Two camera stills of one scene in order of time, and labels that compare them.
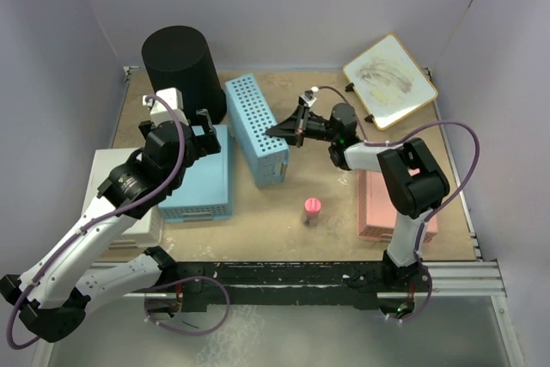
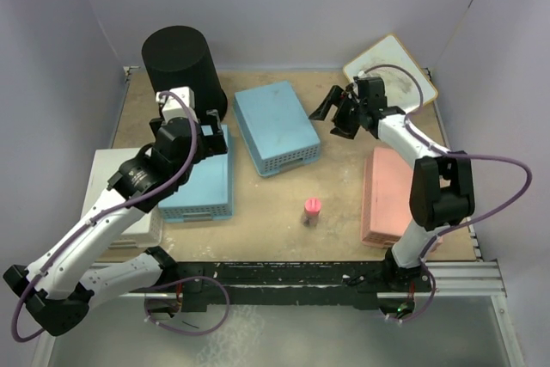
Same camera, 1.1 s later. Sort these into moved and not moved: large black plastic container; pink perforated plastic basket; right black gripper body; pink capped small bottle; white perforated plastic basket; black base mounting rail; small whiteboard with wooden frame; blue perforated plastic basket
Moved: right black gripper body
Not moved: pink capped small bottle; pink perforated plastic basket; small whiteboard with wooden frame; white perforated plastic basket; large black plastic container; blue perforated plastic basket; black base mounting rail
